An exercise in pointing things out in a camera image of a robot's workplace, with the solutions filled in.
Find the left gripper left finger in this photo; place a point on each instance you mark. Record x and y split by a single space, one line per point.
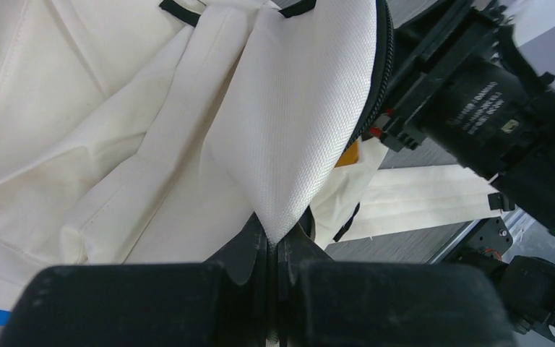
244 257

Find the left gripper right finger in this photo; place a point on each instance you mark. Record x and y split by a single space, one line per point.
296 248

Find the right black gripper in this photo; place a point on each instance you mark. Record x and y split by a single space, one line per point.
459 80

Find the orange treehouse book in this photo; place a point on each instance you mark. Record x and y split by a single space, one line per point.
350 156

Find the beige canvas backpack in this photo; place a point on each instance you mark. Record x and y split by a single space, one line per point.
127 135

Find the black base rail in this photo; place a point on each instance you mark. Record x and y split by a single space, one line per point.
525 284

